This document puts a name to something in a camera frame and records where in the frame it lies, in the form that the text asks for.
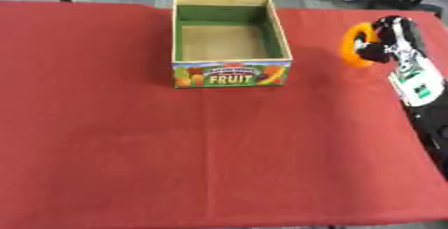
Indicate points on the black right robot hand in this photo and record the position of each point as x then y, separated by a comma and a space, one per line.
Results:
387, 38

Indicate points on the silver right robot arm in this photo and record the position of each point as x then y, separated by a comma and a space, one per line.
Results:
421, 86

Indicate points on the tan cardboard box green inside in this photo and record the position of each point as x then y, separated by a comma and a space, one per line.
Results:
228, 43

